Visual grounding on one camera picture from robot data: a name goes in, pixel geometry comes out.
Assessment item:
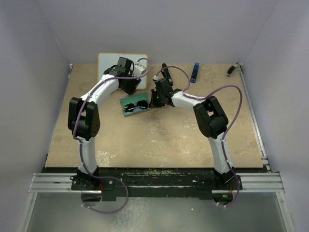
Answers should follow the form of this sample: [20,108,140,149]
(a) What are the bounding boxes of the green lined glasses case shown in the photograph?
[120,92,151,115]

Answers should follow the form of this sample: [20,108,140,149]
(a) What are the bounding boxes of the aviator sunglasses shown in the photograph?
[123,100,148,113]

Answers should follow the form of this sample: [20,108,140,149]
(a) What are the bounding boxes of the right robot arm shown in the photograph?
[151,76,243,189]

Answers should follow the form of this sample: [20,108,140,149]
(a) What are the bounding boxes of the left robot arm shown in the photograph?
[68,57,147,190]

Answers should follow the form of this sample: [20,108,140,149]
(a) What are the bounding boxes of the black stapler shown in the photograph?
[161,63,173,85]

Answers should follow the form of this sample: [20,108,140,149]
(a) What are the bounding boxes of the blue stapler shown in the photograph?
[190,62,199,83]

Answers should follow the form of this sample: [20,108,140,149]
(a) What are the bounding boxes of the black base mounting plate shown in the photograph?
[70,168,242,202]

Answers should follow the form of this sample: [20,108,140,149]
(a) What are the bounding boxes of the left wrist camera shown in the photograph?
[132,61,147,78]

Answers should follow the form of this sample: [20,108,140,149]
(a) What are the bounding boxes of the small whiteboard yellow frame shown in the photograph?
[98,53,148,90]

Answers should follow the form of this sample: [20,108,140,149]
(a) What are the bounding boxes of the black handled tool at corner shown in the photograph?
[225,61,241,78]

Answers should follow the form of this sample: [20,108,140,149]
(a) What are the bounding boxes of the aluminium rail frame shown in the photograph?
[18,61,296,232]

